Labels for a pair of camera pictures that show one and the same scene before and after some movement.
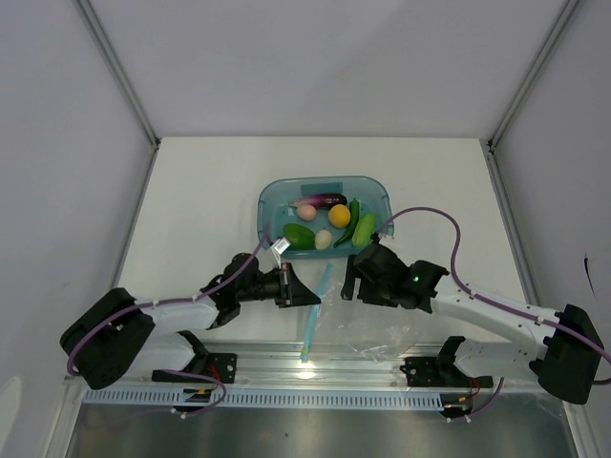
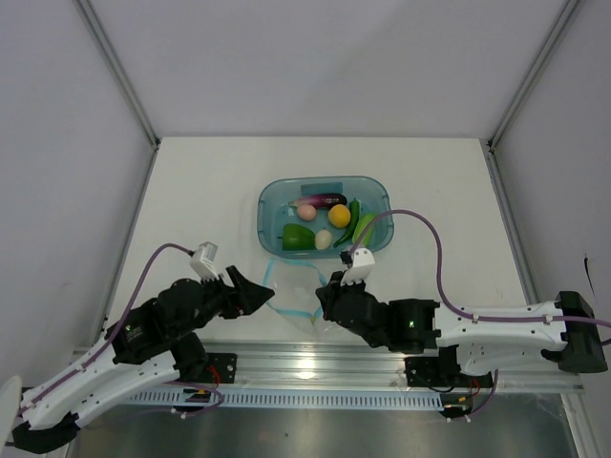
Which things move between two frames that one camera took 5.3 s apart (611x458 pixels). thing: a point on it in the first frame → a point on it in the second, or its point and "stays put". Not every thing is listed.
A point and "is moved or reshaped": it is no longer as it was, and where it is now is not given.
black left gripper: (291, 290) → (242, 299)
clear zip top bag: (337, 330) is moved or reshaped
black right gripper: (347, 291) → (329, 293)
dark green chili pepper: (354, 218) stays put
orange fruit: (339, 216) stays put
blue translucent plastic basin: (323, 217) stays put
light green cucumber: (364, 230) stays put
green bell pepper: (300, 237) stays put
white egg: (323, 239) stays put
